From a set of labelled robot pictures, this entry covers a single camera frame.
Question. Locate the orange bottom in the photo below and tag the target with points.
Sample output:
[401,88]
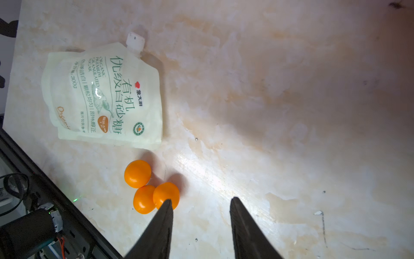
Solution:
[143,199]

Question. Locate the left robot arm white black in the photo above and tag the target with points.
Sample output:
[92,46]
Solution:
[27,235]

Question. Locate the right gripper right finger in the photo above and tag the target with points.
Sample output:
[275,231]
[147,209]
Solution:
[249,240]

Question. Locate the orange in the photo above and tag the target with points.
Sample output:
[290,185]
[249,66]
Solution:
[166,191]
[143,199]
[138,174]

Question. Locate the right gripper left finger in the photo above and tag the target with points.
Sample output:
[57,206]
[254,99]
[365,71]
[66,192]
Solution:
[155,241]

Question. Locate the white printed snack pouch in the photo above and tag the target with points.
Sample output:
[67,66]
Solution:
[106,94]

